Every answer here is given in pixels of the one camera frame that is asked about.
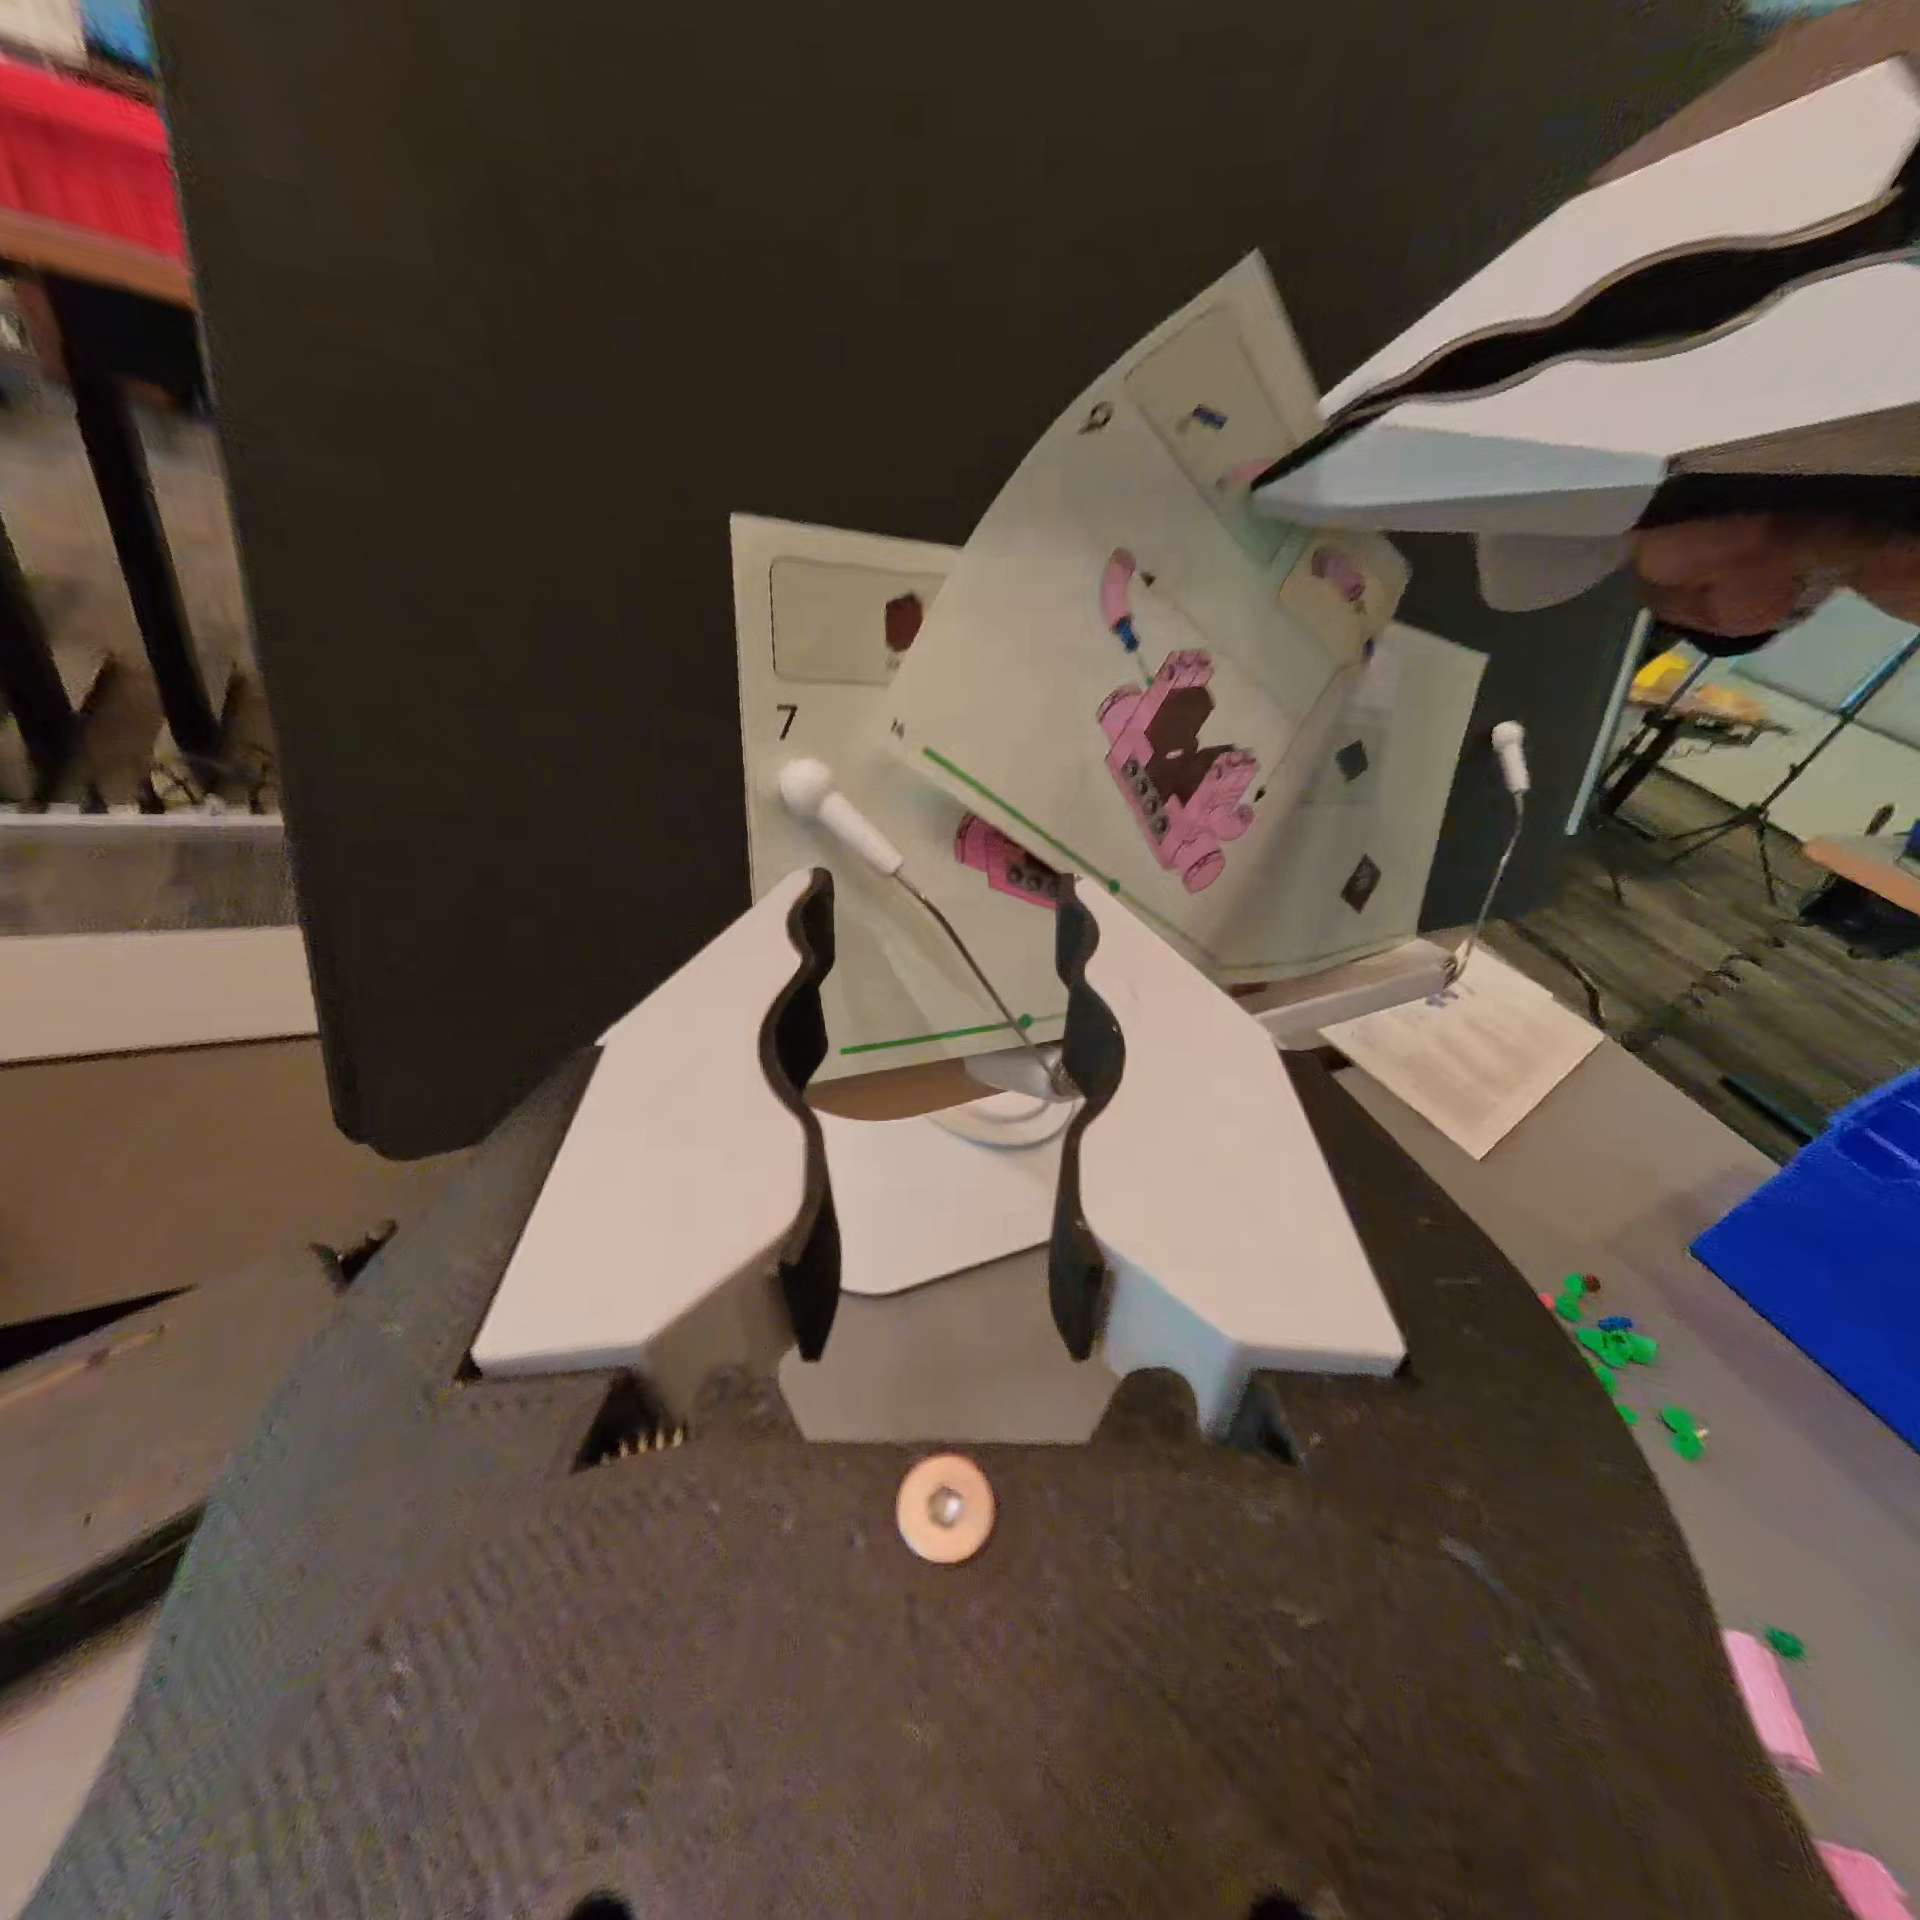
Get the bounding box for building instruction booklet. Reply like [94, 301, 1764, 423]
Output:
[729, 248, 1491, 1077]

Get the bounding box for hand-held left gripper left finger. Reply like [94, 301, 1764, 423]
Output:
[469, 865, 845, 1383]

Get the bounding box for blue plastic bin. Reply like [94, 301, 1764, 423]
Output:
[1689, 1064, 1920, 1457]

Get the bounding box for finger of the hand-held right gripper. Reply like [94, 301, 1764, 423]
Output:
[1319, 56, 1920, 425]
[1249, 252, 1920, 536]

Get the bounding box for cluster of small green pieces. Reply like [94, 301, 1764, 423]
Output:
[1537, 1271, 1713, 1465]

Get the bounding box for white book stand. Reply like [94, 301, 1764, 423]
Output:
[775, 717, 1533, 1301]

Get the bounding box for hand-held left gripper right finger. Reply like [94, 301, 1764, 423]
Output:
[1047, 873, 1407, 1442]

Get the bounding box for pile of pink toy bricks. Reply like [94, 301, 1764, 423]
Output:
[1719, 1624, 1920, 1920]

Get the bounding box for printed paper sheet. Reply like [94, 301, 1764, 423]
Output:
[1319, 951, 1609, 1166]

